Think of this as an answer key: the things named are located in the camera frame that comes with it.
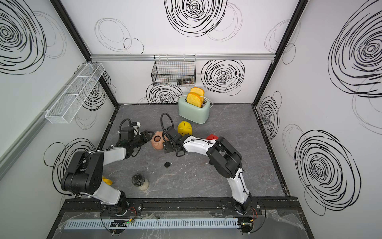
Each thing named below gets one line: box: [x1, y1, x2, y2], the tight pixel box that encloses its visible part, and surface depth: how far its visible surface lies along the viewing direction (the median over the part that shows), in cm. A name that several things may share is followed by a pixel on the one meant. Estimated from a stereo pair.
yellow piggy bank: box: [177, 120, 193, 137], surface depth 96 cm
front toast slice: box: [186, 92, 203, 108], surface depth 98 cm
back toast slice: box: [190, 87, 205, 97], surface depth 101 cm
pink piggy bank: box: [150, 130, 170, 150], surface depth 91 cm
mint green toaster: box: [178, 97, 211, 125], surface depth 104 cm
